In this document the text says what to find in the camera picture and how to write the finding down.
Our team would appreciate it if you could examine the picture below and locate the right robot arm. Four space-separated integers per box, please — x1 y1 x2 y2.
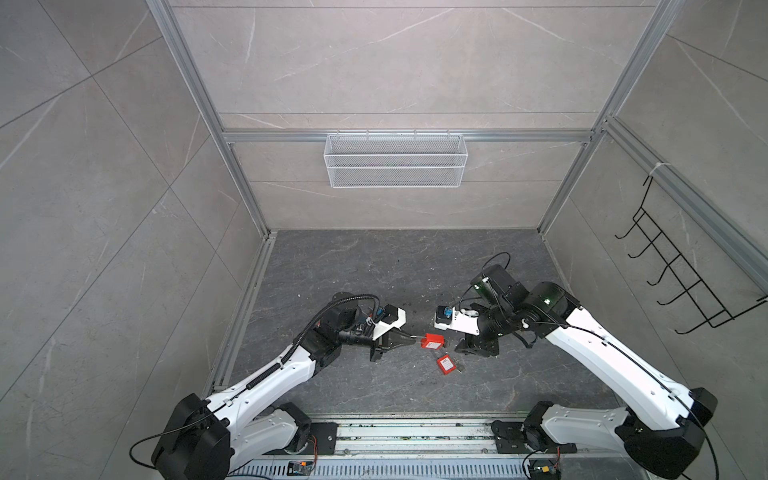
434 261 718 479

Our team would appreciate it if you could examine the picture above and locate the red padlock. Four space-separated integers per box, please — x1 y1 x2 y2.
434 350 464 375
413 333 445 350

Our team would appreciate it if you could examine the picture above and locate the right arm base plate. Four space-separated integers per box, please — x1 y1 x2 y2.
491 420 578 454

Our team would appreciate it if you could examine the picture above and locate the white wire mesh basket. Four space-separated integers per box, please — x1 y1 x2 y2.
323 133 468 189

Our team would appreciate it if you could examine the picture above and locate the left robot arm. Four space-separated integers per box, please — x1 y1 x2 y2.
144 292 415 479

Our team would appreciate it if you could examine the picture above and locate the black wire hook rack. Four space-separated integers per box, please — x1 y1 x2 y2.
614 175 767 336

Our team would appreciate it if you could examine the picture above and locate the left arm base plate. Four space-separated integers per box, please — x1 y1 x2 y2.
281 422 339 455

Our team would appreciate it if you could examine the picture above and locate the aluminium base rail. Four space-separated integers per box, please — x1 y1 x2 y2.
161 416 664 461

